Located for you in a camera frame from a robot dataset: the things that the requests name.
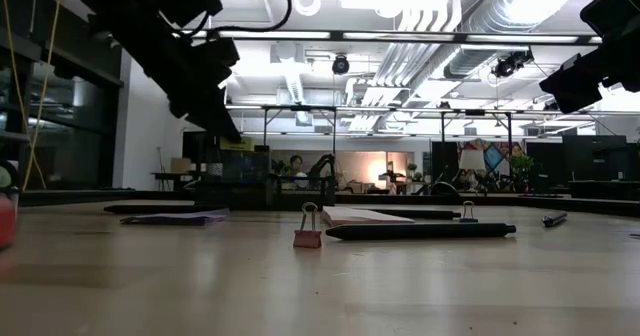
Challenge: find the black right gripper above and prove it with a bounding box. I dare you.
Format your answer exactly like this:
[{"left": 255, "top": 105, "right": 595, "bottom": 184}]
[{"left": 599, "top": 34, "right": 640, "bottom": 95}]

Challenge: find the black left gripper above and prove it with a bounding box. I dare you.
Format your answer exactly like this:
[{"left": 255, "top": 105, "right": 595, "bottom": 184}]
[{"left": 143, "top": 27, "right": 245, "bottom": 144}]

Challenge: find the purple sticky note pad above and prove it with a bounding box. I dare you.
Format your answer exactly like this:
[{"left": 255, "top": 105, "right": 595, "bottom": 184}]
[{"left": 118, "top": 207, "right": 232, "bottom": 227}]

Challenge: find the black scale-logo pen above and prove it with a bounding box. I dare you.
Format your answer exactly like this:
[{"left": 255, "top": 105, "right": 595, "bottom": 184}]
[
  {"left": 102, "top": 203, "right": 229, "bottom": 215},
  {"left": 325, "top": 222, "right": 518, "bottom": 242},
  {"left": 372, "top": 207, "right": 462, "bottom": 222},
  {"left": 541, "top": 211, "right": 569, "bottom": 229}
]

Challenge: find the pink binder clip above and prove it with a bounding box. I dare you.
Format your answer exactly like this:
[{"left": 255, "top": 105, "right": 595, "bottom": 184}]
[{"left": 292, "top": 201, "right": 323, "bottom": 250}]

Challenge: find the pink sticky note pad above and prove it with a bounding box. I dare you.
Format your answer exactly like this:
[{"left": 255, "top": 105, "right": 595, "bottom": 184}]
[{"left": 321, "top": 205, "right": 417, "bottom": 228}]

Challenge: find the blue binder clip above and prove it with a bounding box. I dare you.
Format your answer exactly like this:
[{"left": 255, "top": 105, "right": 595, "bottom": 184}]
[{"left": 458, "top": 200, "right": 480, "bottom": 224}]

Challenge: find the black mesh desk organizer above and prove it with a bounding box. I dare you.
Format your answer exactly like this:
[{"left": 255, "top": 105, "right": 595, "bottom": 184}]
[{"left": 193, "top": 148, "right": 337, "bottom": 212}]

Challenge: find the yellow sign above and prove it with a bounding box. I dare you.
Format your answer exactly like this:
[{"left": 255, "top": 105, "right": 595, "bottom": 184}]
[{"left": 218, "top": 135, "right": 256, "bottom": 153}]

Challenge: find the cardboard box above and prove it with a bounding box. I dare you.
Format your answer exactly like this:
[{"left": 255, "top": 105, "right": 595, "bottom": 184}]
[{"left": 169, "top": 156, "right": 194, "bottom": 174}]

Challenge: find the person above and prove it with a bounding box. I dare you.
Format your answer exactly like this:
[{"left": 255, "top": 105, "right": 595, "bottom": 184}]
[{"left": 287, "top": 154, "right": 307, "bottom": 177}]

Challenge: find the potted green plant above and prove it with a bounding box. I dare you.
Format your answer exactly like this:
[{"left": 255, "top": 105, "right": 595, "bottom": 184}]
[{"left": 508, "top": 154, "right": 536, "bottom": 193}]

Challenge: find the white lampshade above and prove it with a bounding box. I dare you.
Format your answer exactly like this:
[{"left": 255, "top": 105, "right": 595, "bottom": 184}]
[{"left": 458, "top": 148, "right": 488, "bottom": 172}]

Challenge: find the red desk lamp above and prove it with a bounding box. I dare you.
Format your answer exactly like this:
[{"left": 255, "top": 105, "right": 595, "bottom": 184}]
[{"left": 0, "top": 188, "right": 20, "bottom": 252}]

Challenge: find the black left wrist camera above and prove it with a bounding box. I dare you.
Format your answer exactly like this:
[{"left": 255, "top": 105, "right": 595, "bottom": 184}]
[{"left": 191, "top": 36, "right": 242, "bottom": 86}]

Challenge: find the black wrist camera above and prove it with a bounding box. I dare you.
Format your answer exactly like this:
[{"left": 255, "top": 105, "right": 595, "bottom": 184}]
[
  {"left": 191, "top": 36, "right": 242, "bottom": 86},
  {"left": 538, "top": 52, "right": 605, "bottom": 115}
]

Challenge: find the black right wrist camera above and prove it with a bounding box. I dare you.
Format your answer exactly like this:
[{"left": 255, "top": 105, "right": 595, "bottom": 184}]
[{"left": 538, "top": 52, "right": 605, "bottom": 115}]

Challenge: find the black metal stand frame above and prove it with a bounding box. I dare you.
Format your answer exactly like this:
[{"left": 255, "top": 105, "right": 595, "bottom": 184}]
[
  {"left": 439, "top": 108, "right": 514, "bottom": 182},
  {"left": 261, "top": 104, "right": 338, "bottom": 180}
]

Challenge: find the black ceiling camera rig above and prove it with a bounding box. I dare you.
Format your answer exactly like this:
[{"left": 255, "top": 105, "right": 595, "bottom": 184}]
[{"left": 491, "top": 49, "right": 535, "bottom": 80}]

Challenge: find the silver air duct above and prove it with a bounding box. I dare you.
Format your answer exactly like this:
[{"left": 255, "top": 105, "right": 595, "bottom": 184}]
[{"left": 442, "top": 0, "right": 581, "bottom": 80}]

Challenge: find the black camera cable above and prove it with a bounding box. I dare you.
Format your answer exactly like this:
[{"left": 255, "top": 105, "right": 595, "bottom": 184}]
[{"left": 169, "top": 0, "right": 294, "bottom": 40}]

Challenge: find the round black hanging camera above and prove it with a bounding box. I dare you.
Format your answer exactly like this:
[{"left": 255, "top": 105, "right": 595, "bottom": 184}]
[{"left": 331, "top": 53, "right": 351, "bottom": 76}]

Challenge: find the white ring light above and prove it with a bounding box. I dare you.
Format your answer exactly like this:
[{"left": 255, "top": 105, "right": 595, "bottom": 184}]
[{"left": 293, "top": 0, "right": 323, "bottom": 18}]

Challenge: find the black overhead frame bar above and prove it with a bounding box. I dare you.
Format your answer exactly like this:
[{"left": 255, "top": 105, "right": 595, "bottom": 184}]
[{"left": 182, "top": 28, "right": 604, "bottom": 47}]

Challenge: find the colourful wall art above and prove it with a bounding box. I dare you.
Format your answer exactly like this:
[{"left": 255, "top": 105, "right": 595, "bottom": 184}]
[{"left": 457, "top": 138, "right": 527, "bottom": 177}]

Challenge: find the black table frame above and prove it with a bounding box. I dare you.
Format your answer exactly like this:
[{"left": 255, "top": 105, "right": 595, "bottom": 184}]
[{"left": 19, "top": 188, "right": 640, "bottom": 218}]

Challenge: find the yellow cable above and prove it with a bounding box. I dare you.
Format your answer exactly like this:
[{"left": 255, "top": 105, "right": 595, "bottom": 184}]
[{"left": 0, "top": 0, "right": 62, "bottom": 192}]

